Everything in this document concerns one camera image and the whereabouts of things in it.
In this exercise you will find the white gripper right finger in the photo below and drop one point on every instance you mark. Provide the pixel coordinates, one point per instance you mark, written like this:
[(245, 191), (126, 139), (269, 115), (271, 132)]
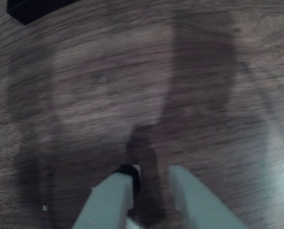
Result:
[(199, 207)]

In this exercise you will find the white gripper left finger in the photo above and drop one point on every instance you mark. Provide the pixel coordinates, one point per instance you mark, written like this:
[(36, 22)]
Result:
[(108, 202)]

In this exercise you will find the shallow black box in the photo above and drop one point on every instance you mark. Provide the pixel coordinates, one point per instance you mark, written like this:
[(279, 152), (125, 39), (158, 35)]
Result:
[(32, 9)]

